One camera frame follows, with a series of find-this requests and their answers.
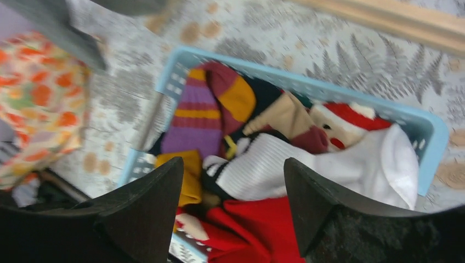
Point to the orange floral cloth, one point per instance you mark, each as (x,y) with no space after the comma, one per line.
(44,99)

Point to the blue plastic sock basket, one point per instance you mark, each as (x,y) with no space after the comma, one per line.
(428,132)

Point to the purple orange striped sock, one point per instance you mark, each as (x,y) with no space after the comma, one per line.
(216,101)

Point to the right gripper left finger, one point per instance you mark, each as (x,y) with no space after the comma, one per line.
(132,223)

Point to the red santa body sock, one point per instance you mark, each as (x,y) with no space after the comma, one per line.
(250,231)

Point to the floral patterned table mat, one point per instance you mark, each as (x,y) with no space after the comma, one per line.
(274,33)

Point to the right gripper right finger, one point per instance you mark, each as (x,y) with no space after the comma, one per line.
(335,224)

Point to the red white patterned sock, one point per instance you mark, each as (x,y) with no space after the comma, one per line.
(190,225)

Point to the wooden drying rack frame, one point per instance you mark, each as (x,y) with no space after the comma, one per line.
(430,27)

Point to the white sock black stripes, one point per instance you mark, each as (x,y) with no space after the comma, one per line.
(383,166)

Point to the santa pattern white sock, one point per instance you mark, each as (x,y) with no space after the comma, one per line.
(345,124)

